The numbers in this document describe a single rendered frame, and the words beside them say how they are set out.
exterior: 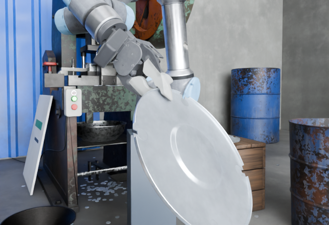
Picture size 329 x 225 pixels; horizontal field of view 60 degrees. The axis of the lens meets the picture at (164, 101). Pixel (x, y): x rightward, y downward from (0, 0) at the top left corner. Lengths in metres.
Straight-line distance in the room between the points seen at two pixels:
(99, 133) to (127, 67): 1.17
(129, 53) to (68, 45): 1.44
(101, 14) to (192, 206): 0.42
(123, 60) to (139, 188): 0.67
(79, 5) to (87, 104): 0.98
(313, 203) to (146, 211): 0.67
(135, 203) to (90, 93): 0.69
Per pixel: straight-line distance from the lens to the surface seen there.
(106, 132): 1.72
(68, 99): 1.45
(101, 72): 1.68
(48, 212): 1.54
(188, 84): 1.05
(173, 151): 0.48
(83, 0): 0.67
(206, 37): 3.82
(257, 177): 1.58
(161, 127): 0.49
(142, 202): 1.17
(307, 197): 1.37
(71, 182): 1.57
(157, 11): 1.98
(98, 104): 1.61
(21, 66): 2.90
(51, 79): 1.53
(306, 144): 1.31
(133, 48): 0.57
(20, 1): 3.00
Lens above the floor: 0.62
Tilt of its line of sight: 2 degrees down
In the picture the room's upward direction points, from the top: straight up
